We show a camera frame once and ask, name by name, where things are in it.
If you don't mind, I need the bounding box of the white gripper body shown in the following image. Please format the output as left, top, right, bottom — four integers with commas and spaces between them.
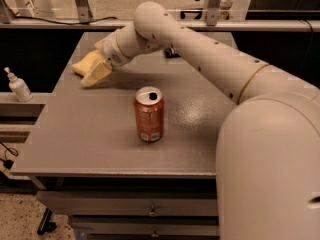
101, 33, 131, 67

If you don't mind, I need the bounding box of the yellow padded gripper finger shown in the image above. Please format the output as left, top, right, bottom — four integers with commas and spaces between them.
95, 38, 106, 50
81, 60, 112, 87

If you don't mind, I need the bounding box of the yellow sponge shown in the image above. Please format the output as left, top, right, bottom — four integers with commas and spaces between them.
71, 50, 104, 76

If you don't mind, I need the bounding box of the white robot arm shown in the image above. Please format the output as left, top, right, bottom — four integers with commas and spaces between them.
82, 2, 320, 240

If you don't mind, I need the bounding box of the black snack packet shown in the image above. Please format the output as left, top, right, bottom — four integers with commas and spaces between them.
164, 48, 179, 58

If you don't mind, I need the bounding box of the orange soda can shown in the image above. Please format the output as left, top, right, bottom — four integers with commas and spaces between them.
134, 86, 164, 142

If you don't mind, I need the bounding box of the white pump bottle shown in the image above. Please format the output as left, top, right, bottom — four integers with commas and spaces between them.
4, 67, 33, 102

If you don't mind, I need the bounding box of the grey drawer cabinet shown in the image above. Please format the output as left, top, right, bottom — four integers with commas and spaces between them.
11, 31, 238, 240

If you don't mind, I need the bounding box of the black cable on rail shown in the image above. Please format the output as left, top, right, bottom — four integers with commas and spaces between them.
9, 8, 118, 26

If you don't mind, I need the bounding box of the metal frame rail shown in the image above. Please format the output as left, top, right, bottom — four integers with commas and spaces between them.
0, 18, 320, 33

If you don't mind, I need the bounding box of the black floor cable plug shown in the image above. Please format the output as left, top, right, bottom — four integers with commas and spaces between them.
0, 140, 20, 171

